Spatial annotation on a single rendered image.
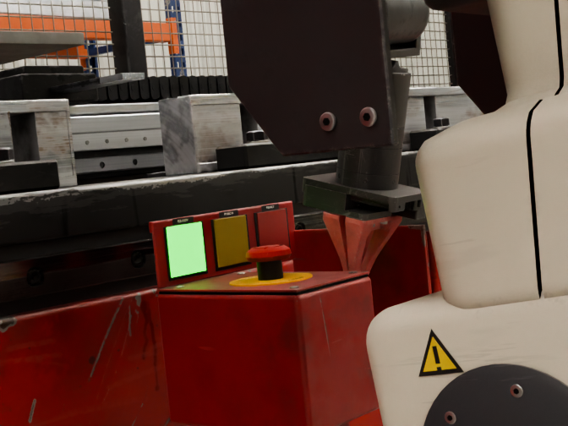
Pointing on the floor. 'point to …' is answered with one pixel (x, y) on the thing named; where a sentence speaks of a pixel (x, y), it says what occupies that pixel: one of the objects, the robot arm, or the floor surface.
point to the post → (127, 36)
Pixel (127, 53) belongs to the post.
